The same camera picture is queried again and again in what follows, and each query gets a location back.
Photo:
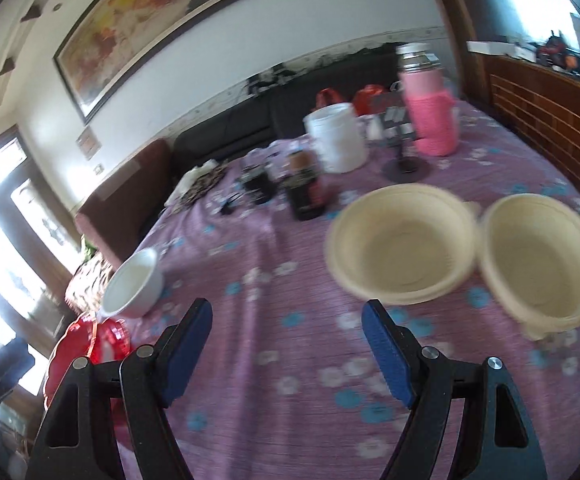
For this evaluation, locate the black sofa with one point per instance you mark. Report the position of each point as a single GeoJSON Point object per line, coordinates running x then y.
{"type": "Point", "coordinates": [295, 105]}

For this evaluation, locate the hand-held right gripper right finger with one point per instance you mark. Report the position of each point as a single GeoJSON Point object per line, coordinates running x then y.
{"type": "Point", "coordinates": [390, 355]}

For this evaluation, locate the black phone stand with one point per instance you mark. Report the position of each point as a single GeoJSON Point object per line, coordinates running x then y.
{"type": "Point", "coordinates": [405, 162]}

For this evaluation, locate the wall switch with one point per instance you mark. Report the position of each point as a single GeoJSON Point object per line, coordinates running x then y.
{"type": "Point", "coordinates": [99, 167]}

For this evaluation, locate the patterned seat cushion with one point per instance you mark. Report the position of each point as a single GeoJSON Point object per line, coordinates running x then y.
{"type": "Point", "coordinates": [87, 280]}

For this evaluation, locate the wooden glass door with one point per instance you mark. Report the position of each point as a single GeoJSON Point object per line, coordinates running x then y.
{"type": "Point", "coordinates": [15, 210]}

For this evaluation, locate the red black toy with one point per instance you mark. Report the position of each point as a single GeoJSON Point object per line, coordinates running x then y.
{"type": "Point", "coordinates": [555, 50]}

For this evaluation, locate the small black motor device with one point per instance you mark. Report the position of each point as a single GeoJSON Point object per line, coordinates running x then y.
{"type": "Point", "coordinates": [257, 180]}

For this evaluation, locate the white plastic jar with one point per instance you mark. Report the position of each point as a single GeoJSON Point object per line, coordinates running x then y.
{"type": "Point", "coordinates": [337, 135]}

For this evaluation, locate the brown armchair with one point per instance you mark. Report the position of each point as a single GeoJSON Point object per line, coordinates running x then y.
{"type": "Point", "coordinates": [125, 200]}

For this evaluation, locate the small wall plaque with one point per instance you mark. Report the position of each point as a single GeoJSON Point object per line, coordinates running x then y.
{"type": "Point", "coordinates": [88, 142]}

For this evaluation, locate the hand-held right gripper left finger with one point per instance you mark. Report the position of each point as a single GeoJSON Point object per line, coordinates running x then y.
{"type": "Point", "coordinates": [185, 355]}

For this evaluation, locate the framed wall painting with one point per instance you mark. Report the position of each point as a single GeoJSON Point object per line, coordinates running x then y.
{"type": "Point", "coordinates": [145, 25]}

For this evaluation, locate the leopard print cloth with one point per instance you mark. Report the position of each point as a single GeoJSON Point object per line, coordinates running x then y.
{"type": "Point", "coordinates": [202, 182]}

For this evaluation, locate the purple floral tablecloth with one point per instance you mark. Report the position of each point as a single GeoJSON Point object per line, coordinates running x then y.
{"type": "Point", "coordinates": [280, 360]}

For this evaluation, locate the dark bottle with brown cap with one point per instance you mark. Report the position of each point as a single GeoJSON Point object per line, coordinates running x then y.
{"type": "Point", "coordinates": [307, 190]}

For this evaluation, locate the small black adapter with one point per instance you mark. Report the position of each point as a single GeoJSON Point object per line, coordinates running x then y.
{"type": "Point", "coordinates": [227, 205]}

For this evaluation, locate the pink sleeved bottle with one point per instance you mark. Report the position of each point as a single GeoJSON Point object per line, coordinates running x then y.
{"type": "Point", "coordinates": [427, 105]}

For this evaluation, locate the cream ribbed bowl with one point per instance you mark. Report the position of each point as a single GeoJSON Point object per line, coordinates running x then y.
{"type": "Point", "coordinates": [405, 245]}
{"type": "Point", "coordinates": [540, 265]}

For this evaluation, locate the wooden slatted furniture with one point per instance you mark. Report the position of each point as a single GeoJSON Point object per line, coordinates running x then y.
{"type": "Point", "coordinates": [545, 110]}

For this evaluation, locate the white ceramic bowl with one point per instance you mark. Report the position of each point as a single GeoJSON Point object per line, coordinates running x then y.
{"type": "Point", "coordinates": [130, 285]}

